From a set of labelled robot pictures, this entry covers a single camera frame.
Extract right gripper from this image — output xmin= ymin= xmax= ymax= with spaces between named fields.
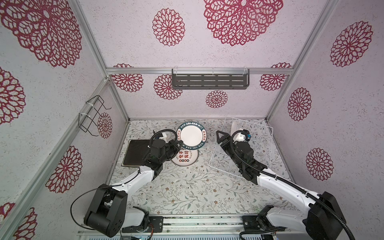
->
xmin=218 ymin=130 xmax=244 ymax=171

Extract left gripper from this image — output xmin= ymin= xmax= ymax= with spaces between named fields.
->
xmin=160 ymin=139 xmax=183 ymax=164

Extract black square plate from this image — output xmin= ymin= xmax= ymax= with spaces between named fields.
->
xmin=122 ymin=140 xmax=150 ymax=168

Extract white round plate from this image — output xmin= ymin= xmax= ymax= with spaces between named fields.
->
xmin=231 ymin=121 xmax=241 ymax=136
xmin=172 ymin=149 xmax=199 ymax=167
xmin=176 ymin=121 xmax=208 ymax=150

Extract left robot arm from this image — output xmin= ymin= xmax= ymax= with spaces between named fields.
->
xmin=84 ymin=139 xmax=183 ymax=238

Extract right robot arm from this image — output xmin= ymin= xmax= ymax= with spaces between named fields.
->
xmin=216 ymin=130 xmax=355 ymax=240

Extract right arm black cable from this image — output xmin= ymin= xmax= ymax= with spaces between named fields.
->
xmin=229 ymin=129 xmax=356 ymax=240

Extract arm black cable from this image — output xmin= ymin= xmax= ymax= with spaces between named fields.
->
xmin=229 ymin=129 xmax=356 ymax=240
xmin=70 ymin=128 xmax=178 ymax=231

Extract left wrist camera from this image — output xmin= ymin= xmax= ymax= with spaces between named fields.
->
xmin=159 ymin=132 xmax=169 ymax=143

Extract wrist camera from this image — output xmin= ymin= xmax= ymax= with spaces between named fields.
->
xmin=159 ymin=132 xmax=169 ymax=143
xmin=233 ymin=130 xmax=251 ymax=142

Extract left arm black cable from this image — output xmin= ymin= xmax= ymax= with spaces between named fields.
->
xmin=70 ymin=128 xmax=178 ymax=231

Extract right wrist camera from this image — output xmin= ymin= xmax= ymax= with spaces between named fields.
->
xmin=233 ymin=130 xmax=251 ymax=142

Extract white wire dish rack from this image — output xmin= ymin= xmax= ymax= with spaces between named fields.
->
xmin=209 ymin=117 xmax=273 ymax=185

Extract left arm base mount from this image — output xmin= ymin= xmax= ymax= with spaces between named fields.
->
xmin=122 ymin=216 xmax=164 ymax=234

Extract dark grey wall shelf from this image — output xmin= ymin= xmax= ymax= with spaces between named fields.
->
xmin=171 ymin=69 xmax=250 ymax=90

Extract black wire wall basket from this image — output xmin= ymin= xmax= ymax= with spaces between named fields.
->
xmin=78 ymin=95 xmax=113 ymax=139

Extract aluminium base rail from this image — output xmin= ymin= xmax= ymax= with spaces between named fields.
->
xmin=76 ymin=212 xmax=331 ymax=238

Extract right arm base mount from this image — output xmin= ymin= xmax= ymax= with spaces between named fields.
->
xmin=242 ymin=213 xmax=286 ymax=233

